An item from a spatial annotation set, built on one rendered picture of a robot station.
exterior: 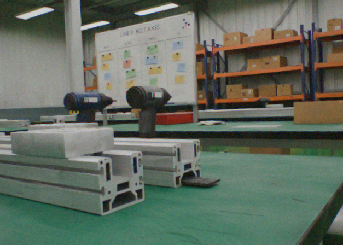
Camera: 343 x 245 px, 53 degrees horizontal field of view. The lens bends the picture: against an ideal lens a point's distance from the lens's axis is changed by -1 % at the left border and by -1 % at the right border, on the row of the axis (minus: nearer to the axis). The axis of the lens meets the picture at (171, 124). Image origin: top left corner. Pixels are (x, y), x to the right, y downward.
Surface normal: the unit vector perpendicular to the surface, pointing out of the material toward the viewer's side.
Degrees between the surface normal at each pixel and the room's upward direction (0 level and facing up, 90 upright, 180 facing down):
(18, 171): 90
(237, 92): 90
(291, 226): 0
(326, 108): 88
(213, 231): 0
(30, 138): 90
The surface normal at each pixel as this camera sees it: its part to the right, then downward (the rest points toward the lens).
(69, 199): -0.58, 0.07
